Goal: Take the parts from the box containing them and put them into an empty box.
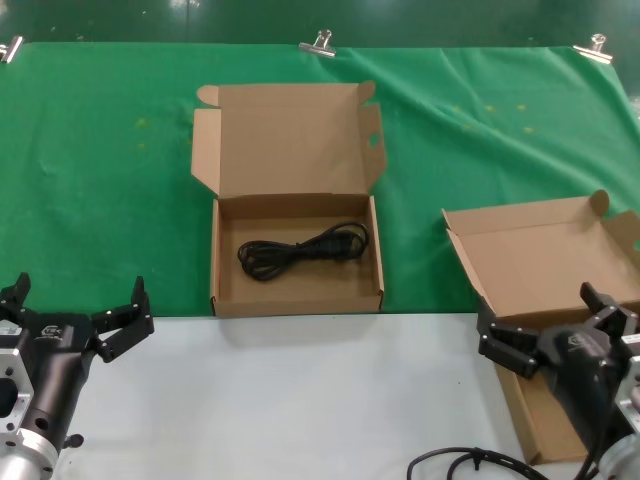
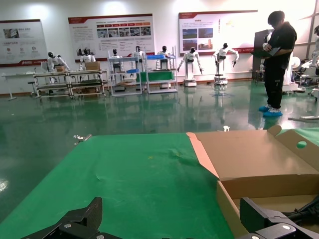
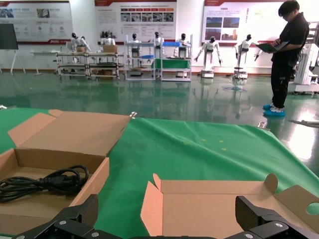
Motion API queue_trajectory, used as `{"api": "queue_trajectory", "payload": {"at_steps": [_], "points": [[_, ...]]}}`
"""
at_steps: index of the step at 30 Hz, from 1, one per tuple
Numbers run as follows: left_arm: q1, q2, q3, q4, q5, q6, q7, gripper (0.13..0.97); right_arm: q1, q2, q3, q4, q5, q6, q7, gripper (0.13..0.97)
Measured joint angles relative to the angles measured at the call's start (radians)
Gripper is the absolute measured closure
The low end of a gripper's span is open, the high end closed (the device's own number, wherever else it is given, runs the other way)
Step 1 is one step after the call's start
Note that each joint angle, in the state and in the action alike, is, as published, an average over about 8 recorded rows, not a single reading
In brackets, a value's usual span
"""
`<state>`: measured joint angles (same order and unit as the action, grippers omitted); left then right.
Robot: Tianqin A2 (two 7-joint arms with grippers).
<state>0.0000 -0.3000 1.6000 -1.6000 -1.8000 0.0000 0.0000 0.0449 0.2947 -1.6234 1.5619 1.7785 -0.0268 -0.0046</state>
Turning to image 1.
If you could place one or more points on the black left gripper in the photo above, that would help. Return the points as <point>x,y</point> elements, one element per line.
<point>55,360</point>

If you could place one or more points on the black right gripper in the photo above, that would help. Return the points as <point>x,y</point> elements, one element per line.
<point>585,370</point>

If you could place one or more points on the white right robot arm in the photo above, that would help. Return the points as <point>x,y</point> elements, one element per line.
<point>625,460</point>

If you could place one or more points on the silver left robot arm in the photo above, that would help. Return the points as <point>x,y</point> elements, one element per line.
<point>25,457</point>

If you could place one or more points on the open cardboard box with hole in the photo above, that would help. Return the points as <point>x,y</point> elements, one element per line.
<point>295,145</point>

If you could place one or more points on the green table cloth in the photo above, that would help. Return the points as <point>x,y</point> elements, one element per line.
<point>100,200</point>

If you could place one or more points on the silver binder clip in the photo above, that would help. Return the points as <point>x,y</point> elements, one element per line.
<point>317,48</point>
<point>12,50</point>
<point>595,52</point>

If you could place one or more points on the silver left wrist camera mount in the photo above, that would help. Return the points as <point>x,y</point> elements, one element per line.
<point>15,360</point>

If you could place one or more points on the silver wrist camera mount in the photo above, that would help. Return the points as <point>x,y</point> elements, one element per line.
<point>15,360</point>
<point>632,385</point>

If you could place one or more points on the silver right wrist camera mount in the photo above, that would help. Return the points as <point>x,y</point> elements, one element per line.
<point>632,385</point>

